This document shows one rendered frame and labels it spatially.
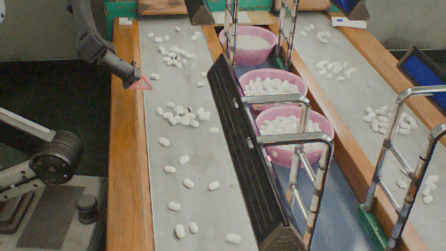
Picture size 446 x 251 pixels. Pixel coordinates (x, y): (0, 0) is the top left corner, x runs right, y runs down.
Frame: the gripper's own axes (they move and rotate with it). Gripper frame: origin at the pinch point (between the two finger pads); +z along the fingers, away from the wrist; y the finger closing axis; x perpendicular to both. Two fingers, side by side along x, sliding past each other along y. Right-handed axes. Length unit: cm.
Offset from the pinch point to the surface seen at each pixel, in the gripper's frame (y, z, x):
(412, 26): 159, 191, -91
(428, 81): -44, 39, -64
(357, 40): 46, 80, -57
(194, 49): 49, 24, -6
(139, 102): 5.4, 2.7, 9.4
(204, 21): 6.0, 1.1, -28.4
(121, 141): -18.2, -2.7, 13.0
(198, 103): 4.6, 20.4, -3.3
